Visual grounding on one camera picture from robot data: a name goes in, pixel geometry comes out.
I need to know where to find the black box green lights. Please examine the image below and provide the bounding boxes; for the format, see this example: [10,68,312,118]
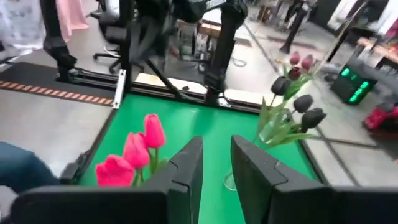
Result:
[330,60,379,106]

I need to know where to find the pink cloth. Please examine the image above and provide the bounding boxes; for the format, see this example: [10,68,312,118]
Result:
[55,0,90,42]

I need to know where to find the silver metal bracket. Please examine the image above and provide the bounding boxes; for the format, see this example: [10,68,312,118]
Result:
[113,68,127,109]

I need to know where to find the red bag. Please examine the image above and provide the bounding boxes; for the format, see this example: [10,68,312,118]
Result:
[362,104,398,138]

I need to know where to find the dark red artificial tulip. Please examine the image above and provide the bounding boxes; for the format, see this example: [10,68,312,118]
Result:
[281,51,302,78]
[292,54,315,91]
[284,67,307,100]

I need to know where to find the person's leg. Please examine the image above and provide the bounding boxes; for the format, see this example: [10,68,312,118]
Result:
[0,141,60,194]

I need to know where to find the white patterned cloth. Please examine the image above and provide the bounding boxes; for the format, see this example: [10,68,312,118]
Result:
[0,0,45,54]

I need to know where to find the black table corner clamp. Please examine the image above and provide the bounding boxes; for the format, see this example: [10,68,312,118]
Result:
[60,151,91,185]

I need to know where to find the black frame post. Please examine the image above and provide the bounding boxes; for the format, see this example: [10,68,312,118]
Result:
[119,0,135,96]

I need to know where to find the foreground green tulip stem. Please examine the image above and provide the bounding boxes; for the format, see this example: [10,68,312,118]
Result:
[123,132,150,184]

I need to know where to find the black mat orange stripes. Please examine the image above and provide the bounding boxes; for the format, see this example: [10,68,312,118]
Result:
[0,61,116,107]

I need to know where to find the tall glass carafe vase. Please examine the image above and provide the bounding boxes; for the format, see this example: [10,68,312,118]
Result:
[223,104,296,192]

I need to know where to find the black office chair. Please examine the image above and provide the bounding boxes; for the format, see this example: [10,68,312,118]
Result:
[92,0,147,75]

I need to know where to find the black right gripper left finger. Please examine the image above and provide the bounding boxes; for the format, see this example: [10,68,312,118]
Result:
[9,136,205,224]

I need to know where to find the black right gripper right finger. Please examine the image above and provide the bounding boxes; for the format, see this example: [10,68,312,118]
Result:
[231,135,398,224]

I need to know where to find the light wooden board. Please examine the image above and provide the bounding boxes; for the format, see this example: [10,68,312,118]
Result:
[135,73,275,108]

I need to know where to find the black artificial tulip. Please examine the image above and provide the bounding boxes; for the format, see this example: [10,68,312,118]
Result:
[259,76,292,147]
[267,107,327,149]
[279,94,315,138]

